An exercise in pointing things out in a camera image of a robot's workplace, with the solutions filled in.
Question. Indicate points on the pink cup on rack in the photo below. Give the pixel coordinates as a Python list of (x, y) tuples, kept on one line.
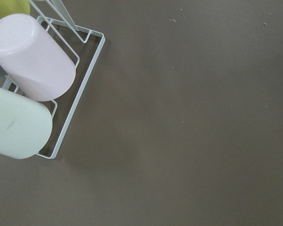
[(33, 59)]

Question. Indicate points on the white wire cup rack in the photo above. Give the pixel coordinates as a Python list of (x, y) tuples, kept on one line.
[(63, 116)]

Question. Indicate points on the white cup on rack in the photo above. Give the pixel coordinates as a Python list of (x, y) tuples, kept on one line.
[(25, 125)]

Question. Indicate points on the yellow cup on rack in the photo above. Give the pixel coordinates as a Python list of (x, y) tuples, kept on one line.
[(8, 7)]

